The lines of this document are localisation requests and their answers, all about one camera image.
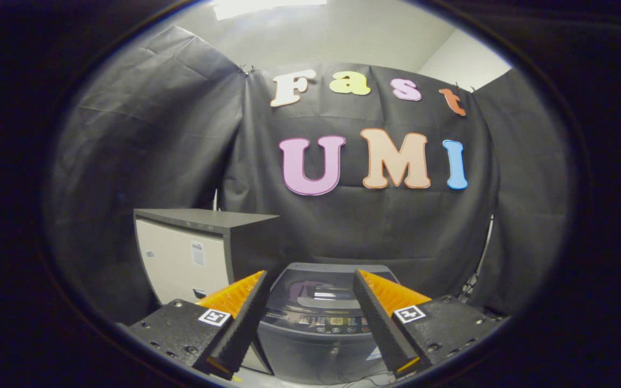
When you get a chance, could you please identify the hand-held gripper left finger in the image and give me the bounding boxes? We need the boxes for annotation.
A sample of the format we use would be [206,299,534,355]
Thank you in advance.
[127,270,270,381]

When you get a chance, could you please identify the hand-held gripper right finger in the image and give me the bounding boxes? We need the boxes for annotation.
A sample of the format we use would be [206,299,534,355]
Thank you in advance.
[353,269,508,377]

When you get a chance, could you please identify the grey washing machine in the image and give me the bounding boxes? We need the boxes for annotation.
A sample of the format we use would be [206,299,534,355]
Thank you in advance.
[257,262,403,384]

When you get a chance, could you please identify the white cabinet with dark top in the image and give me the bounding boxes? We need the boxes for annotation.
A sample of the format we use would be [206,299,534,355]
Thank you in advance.
[134,209,280,375]

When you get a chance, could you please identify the black backdrop cloth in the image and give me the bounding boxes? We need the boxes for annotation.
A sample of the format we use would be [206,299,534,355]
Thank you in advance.
[45,24,578,324]

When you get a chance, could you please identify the black cables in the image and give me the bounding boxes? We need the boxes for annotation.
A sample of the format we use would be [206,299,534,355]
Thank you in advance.
[464,216,497,302]

